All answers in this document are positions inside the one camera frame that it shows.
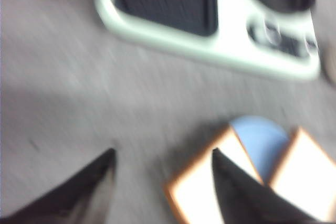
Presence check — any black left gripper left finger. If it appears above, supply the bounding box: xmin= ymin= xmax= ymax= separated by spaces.
xmin=1 ymin=148 xmax=116 ymax=223

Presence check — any blue round plate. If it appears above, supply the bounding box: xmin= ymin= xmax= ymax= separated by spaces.
xmin=229 ymin=115 xmax=289 ymax=183

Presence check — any right silver control knob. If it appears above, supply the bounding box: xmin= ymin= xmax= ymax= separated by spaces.
xmin=304 ymin=36 xmax=318 ymax=54

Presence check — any mint green breakfast maker base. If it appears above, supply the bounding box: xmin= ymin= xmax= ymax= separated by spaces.
xmin=94 ymin=0 xmax=321 ymax=80

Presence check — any left silver control knob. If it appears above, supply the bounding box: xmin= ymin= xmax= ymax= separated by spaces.
xmin=264 ymin=20 xmax=281 ymax=45

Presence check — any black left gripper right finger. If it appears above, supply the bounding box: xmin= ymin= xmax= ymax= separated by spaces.
xmin=212 ymin=149 xmax=320 ymax=223

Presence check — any white bread slice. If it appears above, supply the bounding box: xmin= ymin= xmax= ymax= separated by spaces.
xmin=268 ymin=127 xmax=335 ymax=221
xmin=164 ymin=126 xmax=264 ymax=223

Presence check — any beige ribbed bowl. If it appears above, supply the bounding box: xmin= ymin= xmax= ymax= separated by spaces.
xmin=323 ymin=46 xmax=336 ymax=86

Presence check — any silver control knob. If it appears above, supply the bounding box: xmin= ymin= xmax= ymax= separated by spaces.
xmin=264 ymin=20 xmax=281 ymax=45
xmin=304 ymin=36 xmax=318 ymax=54

